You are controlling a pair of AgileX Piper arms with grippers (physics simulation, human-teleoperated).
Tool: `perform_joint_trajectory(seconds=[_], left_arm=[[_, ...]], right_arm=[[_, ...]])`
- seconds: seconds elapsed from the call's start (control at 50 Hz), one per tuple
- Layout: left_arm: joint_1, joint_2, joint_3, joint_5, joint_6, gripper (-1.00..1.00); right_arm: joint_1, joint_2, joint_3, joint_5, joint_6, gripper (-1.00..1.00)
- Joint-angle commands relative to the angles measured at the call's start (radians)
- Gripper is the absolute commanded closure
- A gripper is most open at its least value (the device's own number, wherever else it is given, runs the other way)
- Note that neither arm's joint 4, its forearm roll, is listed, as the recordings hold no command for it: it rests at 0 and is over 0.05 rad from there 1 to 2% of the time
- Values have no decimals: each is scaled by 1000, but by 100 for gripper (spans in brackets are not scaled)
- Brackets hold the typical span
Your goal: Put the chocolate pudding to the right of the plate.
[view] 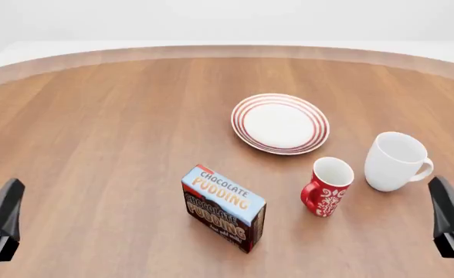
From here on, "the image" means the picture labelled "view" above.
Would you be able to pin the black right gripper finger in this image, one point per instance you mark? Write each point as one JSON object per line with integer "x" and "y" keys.
{"x": 449, "y": 205}

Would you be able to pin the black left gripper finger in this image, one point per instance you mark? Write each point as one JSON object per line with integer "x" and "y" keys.
{"x": 5, "y": 208}

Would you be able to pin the white plate with red rings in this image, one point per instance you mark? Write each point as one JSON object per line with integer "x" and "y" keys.
{"x": 279, "y": 124}

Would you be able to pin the chocolate pudding box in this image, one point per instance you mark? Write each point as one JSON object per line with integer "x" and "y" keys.
{"x": 219, "y": 208}

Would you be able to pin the large white mug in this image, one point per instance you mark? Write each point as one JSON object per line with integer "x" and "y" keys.
{"x": 389, "y": 168}

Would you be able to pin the red mug with white pattern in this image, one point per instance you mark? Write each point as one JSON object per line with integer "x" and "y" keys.
{"x": 325, "y": 197}

